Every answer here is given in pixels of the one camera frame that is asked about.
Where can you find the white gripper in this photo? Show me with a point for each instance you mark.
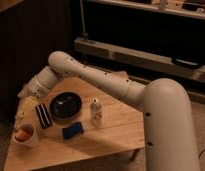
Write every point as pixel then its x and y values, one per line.
pixel 39 86

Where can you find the black ceramic bowl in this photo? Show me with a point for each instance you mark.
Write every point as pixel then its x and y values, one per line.
pixel 65 105

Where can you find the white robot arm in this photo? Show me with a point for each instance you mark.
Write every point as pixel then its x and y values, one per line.
pixel 168 123

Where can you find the black white striped block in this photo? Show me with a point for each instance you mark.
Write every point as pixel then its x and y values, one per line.
pixel 43 116

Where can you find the white cup with orange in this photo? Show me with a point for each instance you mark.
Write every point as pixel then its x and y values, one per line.
pixel 26 135

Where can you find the blue sponge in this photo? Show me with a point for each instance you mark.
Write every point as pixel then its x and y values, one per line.
pixel 72 130

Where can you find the wooden table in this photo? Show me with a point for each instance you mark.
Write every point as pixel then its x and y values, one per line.
pixel 121 130

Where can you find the clear plastic bottle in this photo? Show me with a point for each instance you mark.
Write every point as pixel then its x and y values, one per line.
pixel 96 112

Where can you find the metal pole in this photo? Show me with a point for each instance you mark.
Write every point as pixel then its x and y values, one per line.
pixel 84 33

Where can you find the long grey case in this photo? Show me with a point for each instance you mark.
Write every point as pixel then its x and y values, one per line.
pixel 138 58

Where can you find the black case handle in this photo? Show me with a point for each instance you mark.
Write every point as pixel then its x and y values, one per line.
pixel 186 64

